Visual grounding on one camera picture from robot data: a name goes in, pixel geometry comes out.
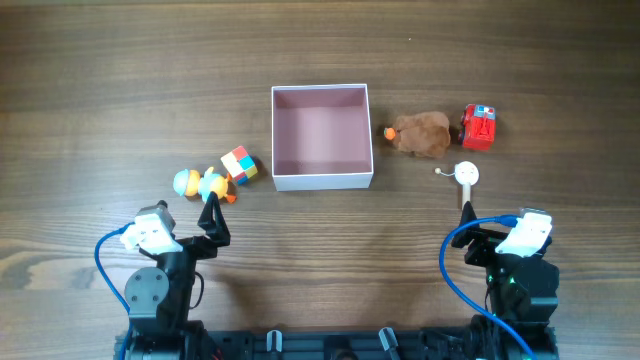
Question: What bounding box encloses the white wooden rattle drum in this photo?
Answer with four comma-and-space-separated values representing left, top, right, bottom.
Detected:
434, 161, 479, 207

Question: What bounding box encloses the red toy car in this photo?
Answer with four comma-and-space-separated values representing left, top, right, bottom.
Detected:
458, 104, 496, 151

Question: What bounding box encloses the brown plush bear toy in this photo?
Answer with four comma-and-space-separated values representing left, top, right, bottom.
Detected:
384, 111, 451, 158

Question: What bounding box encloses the white box pink interior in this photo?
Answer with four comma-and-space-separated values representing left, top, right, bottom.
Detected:
271, 84, 374, 192

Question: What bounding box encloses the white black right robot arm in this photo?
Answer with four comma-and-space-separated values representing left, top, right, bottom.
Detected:
439, 201, 559, 359

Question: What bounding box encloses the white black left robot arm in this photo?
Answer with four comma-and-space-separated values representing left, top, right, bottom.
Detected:
118, 194, 231, 360

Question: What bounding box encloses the orange blue duck toy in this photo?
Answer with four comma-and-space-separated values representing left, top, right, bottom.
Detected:
173, 167, 237, 204

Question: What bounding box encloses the colourful puzzle cube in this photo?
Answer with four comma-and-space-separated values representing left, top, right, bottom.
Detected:
220, 146, 258, 185

